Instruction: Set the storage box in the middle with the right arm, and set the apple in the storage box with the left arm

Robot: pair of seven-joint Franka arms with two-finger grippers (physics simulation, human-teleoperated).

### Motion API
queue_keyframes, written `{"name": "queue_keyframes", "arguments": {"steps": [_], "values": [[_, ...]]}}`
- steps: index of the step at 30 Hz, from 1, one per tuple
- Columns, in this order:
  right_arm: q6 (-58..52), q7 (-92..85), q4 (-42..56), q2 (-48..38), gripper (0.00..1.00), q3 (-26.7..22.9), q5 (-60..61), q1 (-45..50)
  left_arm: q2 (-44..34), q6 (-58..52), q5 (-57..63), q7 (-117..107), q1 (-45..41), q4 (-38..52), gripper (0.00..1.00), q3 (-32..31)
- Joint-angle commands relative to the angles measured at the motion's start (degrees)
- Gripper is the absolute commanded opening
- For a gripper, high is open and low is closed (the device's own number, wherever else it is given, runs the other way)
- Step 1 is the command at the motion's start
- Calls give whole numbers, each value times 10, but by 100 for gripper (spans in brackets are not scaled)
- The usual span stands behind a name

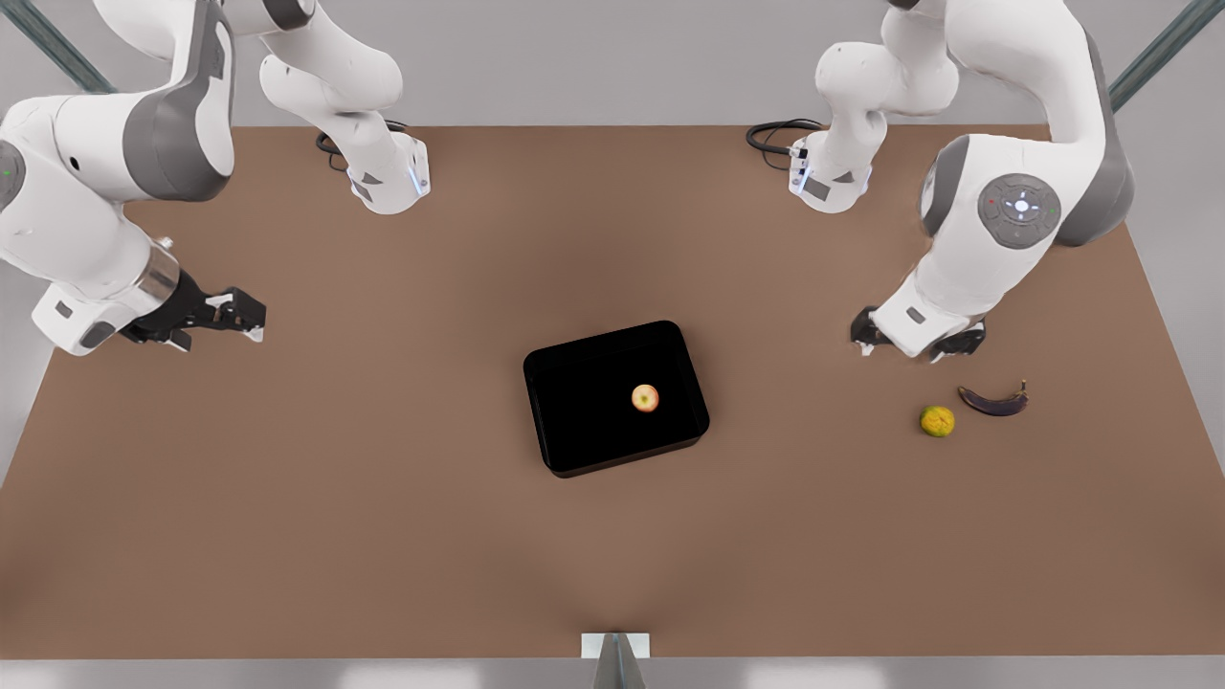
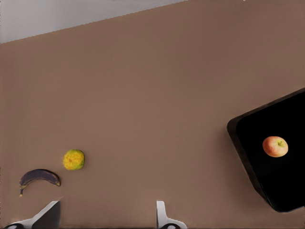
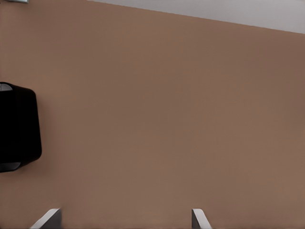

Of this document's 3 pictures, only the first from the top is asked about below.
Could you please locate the black storage box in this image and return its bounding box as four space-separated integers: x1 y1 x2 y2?
523 320 711 479

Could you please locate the dark purple eggplant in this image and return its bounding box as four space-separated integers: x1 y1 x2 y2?
958 380 1030 417

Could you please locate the black cable loop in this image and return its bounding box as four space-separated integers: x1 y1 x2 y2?
315 120 410 174
746 119 826 172

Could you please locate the silver frame post with foot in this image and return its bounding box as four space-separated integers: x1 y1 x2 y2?
581 632 652 689

